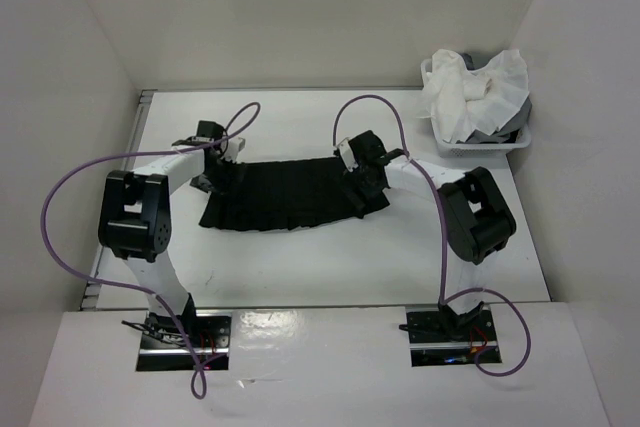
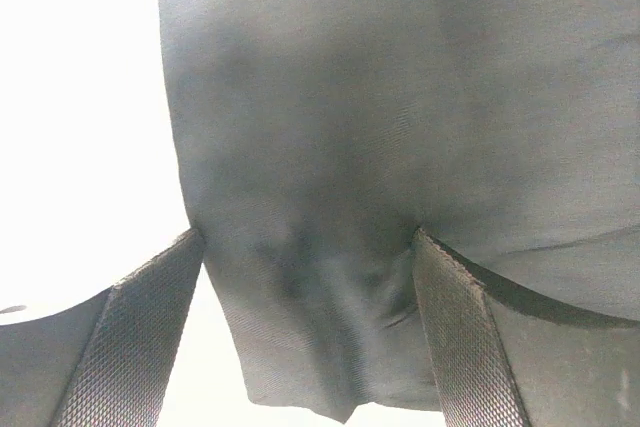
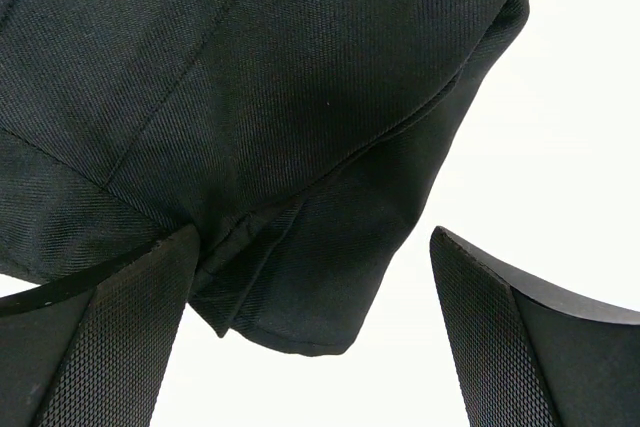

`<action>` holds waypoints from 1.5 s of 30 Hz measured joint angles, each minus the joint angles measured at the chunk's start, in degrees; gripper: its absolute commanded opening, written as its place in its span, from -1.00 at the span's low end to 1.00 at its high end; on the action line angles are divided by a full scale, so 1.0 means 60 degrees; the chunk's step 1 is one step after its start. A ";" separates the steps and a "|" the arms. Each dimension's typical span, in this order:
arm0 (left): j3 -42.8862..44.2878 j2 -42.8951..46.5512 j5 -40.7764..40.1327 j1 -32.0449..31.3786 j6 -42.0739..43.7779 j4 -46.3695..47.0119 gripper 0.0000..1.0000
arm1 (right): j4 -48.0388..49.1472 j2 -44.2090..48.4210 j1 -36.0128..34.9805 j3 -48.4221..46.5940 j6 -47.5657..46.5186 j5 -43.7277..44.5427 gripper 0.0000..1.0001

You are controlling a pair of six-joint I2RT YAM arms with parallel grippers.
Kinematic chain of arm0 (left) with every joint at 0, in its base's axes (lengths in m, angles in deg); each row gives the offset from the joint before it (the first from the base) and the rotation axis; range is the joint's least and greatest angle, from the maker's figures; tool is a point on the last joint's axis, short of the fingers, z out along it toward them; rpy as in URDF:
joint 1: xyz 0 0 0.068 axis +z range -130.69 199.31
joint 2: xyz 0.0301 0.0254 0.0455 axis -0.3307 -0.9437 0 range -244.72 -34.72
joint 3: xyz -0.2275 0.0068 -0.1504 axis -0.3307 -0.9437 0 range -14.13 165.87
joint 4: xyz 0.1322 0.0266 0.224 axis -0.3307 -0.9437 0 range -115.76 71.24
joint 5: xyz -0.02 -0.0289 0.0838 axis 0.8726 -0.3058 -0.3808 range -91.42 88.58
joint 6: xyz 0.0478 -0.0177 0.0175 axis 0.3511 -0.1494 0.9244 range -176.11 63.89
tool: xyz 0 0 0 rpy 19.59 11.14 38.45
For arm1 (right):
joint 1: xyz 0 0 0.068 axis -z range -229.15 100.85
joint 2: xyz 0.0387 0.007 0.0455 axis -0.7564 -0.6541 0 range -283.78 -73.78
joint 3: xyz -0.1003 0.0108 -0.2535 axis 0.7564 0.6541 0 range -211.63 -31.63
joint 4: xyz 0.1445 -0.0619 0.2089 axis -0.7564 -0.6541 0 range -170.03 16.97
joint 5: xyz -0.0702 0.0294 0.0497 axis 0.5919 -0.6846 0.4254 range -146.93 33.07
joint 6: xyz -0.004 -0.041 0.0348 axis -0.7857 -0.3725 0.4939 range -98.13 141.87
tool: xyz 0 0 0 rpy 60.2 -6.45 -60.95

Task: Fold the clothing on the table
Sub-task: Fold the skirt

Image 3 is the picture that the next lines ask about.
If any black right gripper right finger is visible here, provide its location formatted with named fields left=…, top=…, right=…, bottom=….
left=430, top=227, right=639, bottom=427

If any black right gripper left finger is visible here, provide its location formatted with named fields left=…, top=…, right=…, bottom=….
left=1, top=226, right=200, bottom=427

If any black pleated skirt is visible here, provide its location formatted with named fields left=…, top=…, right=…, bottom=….
left=1, top=0, right=529, bottom=356

